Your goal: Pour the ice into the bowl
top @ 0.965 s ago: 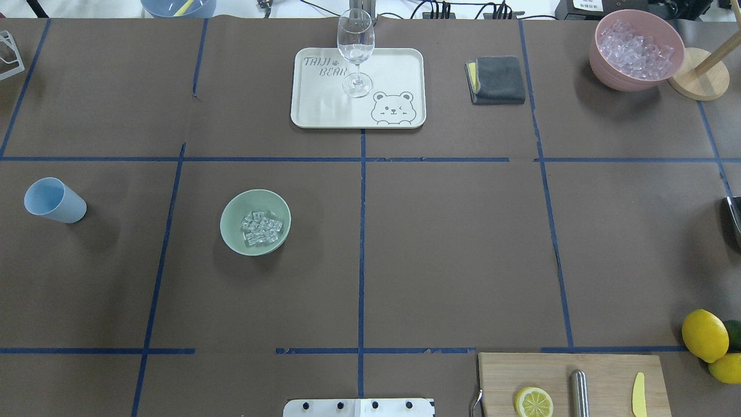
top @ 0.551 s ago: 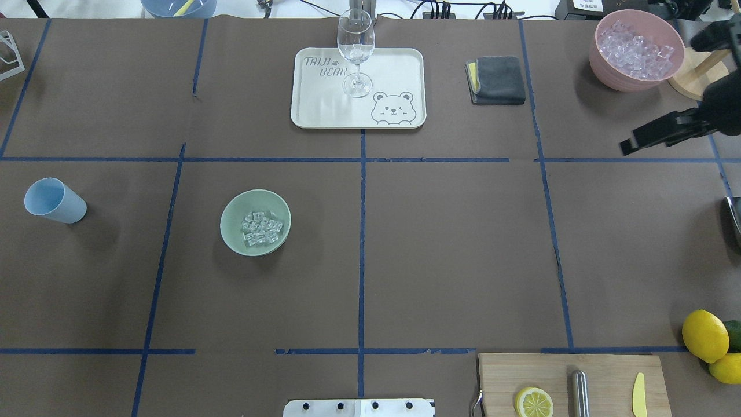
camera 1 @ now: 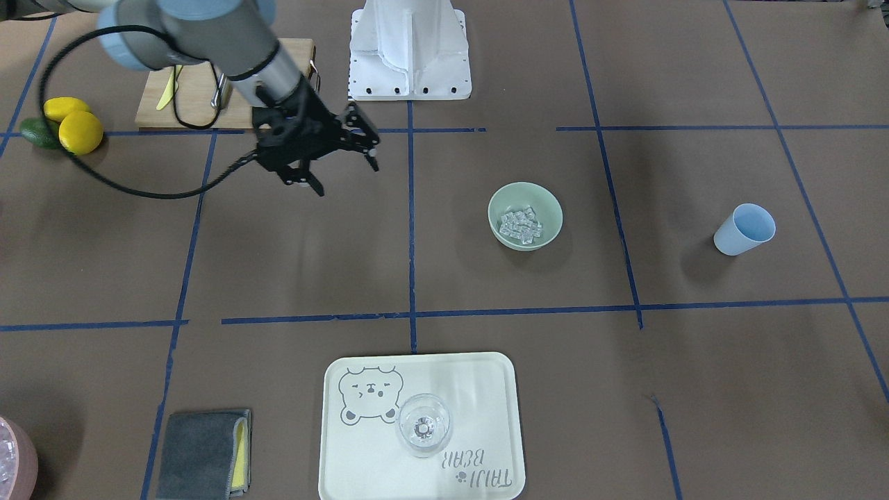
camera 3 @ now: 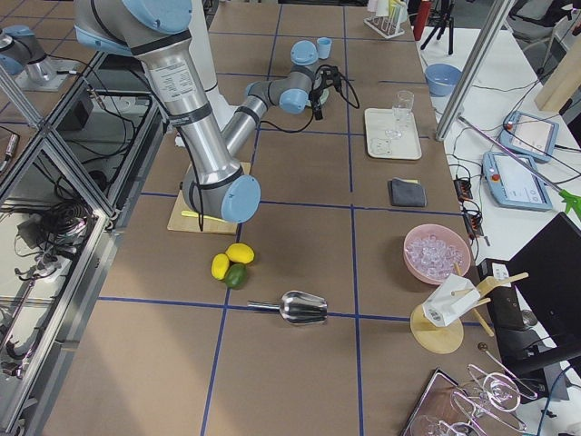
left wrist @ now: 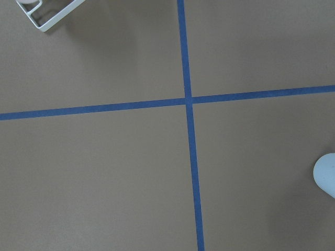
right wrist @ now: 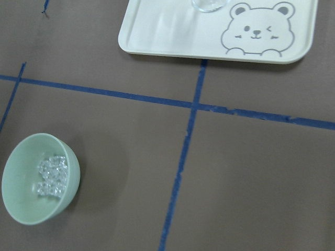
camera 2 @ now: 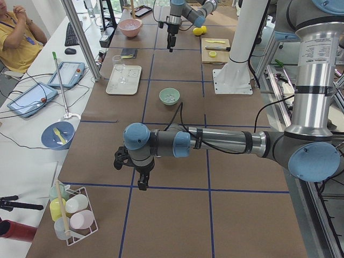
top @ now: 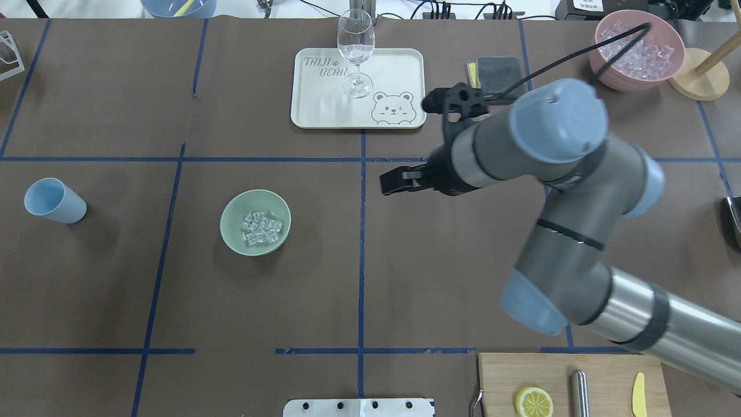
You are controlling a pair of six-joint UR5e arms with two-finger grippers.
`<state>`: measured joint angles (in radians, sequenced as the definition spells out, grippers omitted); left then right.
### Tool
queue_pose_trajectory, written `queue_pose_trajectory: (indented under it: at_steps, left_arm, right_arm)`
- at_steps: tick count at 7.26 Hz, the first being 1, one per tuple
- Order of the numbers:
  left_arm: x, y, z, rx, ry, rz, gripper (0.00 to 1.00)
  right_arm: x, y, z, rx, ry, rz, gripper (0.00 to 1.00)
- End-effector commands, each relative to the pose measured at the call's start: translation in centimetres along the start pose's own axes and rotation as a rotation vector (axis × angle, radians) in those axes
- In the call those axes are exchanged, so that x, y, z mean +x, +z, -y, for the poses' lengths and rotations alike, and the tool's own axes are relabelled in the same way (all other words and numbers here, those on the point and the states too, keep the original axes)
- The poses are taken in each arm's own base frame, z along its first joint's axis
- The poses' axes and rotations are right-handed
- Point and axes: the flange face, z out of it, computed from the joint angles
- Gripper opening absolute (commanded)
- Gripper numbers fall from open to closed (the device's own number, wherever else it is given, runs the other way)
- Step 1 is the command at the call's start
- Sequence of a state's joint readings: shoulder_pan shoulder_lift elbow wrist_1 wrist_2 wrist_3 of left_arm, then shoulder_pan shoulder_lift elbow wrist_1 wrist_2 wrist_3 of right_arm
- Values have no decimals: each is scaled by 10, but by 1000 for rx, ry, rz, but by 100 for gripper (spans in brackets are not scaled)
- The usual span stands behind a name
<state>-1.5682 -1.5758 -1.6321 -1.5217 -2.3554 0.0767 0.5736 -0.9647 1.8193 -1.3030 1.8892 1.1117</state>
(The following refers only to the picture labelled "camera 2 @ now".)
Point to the person in yellow shirt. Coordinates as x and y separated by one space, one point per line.
21 39

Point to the pink bowl with ice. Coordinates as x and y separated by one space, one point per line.
130 27

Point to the grey folded cloth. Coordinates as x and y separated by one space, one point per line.
129 53

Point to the yellow lemon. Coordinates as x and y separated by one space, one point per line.
197 31

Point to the lemon half slice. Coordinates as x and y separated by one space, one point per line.
212 54

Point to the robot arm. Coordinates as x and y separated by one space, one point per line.
179 9
305 148

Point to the clear ice cubes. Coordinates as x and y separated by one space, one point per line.
169 98

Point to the black computer mouse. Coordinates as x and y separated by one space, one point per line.
70 51

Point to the yellow plastic knife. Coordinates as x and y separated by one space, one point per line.
216 41

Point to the wooden cutting board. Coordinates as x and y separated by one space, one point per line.
222 56

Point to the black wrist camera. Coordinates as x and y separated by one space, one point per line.
122 158

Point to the cream bear tray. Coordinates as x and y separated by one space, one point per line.
132 74

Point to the dark blue bowl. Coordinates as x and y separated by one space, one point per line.
51 141

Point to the white cup in rack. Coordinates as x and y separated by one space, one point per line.
77 203

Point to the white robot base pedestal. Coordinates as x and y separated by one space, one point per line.
234 77

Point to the pink cup in rack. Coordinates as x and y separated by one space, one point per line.
82 220

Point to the near teach pendant tablet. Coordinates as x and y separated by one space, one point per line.
32 100

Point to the green tipped metal rod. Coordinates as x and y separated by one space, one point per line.
68 115

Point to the white wire cup rack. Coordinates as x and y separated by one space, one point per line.
62 227

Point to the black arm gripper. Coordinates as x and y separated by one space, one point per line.
171 29

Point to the clear measuring beaker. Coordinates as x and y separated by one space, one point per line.
117 60

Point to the yellow cup in rack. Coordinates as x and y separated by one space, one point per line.
55 210

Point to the far teach pendant tablet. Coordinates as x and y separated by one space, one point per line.
71 73

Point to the aluminium frame post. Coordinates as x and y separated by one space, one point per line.
82 40

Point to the teach pendant tablet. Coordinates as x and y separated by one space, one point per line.
32 100
71 73

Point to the red bottle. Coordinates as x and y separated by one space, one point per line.
17 231

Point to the green bowl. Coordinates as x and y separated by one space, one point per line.
167 91

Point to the yellow plastic fork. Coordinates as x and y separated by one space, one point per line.
58 134

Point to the black tripod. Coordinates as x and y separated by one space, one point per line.
8 203

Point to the steel muddler black cap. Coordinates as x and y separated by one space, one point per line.
220 48

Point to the black keyboard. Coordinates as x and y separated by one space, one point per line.
70 38

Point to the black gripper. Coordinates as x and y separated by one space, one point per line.
143 170

